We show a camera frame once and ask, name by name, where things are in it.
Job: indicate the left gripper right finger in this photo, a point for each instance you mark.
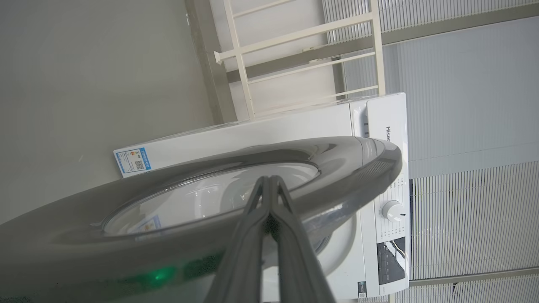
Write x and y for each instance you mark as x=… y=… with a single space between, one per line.
x=294 y=261

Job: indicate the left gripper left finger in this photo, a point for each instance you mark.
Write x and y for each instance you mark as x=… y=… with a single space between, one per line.
x=246 y=261

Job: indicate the black round washer door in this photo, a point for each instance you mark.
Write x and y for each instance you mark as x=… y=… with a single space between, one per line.
x=63 y=235

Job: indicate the white washing machine body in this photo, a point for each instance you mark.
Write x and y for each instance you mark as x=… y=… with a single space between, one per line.
x=273 y=134

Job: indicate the small dark washer sticker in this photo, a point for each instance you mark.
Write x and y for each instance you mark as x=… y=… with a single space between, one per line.
x=362 y=289

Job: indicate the black washer display panel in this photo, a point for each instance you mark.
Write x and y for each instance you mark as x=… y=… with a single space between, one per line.
x=391 y=261

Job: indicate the white washer control knob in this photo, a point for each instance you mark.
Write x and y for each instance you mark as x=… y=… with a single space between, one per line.
x=392 y=211

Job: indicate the blue energy label sticker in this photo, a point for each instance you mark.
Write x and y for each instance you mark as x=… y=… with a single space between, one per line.
x=133 y=160

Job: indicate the white detergent drawer front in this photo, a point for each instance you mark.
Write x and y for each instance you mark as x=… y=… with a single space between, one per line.
x=385 y=118

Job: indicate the white window blind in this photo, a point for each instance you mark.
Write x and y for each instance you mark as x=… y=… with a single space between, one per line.
x=442 y=12
x=476 y=219
x=484 y=292
x=471 y=97

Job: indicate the cream metal rack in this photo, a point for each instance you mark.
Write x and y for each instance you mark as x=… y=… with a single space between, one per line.
x=303 y=35

